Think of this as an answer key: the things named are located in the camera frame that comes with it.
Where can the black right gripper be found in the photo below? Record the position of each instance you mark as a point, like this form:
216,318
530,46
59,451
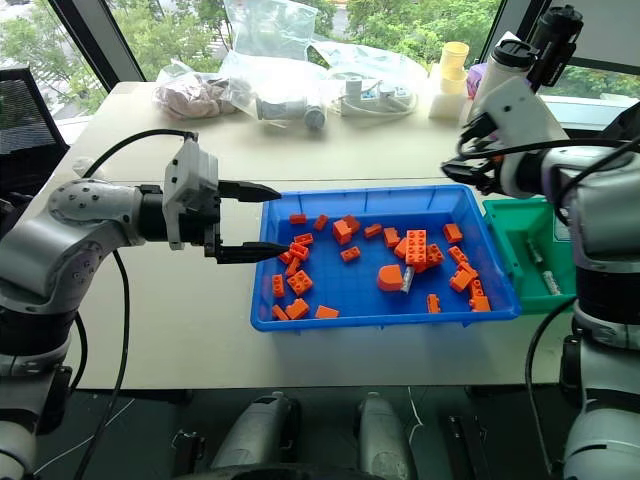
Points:
479,131

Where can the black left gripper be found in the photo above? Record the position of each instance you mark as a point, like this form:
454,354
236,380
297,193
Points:
197,225

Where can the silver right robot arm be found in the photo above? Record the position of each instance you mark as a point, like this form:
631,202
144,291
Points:
605,210

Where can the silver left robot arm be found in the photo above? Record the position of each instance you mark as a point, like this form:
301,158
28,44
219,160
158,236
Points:
60,240

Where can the green plastic bin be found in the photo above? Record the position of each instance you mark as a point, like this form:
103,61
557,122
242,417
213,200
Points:
510,225

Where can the blue plastic bin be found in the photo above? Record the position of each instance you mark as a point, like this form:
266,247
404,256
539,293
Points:
360,300

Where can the small orange building brick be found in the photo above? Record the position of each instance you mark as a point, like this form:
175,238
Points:
349,255
300,282
326,312
278,285
303,239
299,251
477,288
353,222
459,283
293,267
457,255
400,248
468,270
321,222
433,303
279,313
298,309
285,258
391,237
452,233
480,304
342,232
298,218
434,254
372,230

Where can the cream plastic cup stack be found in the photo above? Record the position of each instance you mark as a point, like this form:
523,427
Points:
446,97

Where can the large orange building brick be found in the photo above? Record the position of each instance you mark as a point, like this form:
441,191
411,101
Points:
416,246

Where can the silver battery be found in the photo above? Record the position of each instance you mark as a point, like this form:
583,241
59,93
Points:
534,250
552,283
408,280

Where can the purple plastic object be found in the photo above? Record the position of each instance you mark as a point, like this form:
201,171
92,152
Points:
475,80

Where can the yellow plastic cup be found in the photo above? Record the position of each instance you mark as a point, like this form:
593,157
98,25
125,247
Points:
455,57

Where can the white power strip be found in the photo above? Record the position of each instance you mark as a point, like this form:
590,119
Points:
375,97

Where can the rounded orange building brick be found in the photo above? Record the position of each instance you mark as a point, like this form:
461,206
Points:
390,279

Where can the plastic bag with pink contents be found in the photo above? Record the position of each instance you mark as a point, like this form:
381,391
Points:
190,97

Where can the small white crumpled object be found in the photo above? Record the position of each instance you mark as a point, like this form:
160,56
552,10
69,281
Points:
87,166

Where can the clear plastic bag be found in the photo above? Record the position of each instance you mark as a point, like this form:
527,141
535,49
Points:
270,45

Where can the grey rounded shape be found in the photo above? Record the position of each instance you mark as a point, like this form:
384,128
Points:
382,435
260,430

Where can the black mesh office chair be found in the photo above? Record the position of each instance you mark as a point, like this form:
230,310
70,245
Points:
25,115

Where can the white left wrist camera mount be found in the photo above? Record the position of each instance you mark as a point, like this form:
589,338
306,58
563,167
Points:
192,170

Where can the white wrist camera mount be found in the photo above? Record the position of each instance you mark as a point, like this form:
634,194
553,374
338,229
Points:
192,170
520,112

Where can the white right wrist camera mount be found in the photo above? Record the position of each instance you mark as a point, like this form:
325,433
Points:
520,112

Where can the black cylindrical camera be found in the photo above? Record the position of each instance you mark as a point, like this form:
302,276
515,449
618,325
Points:
555,40

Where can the black bracket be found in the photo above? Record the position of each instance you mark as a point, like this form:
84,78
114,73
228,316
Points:
467,447
189,450

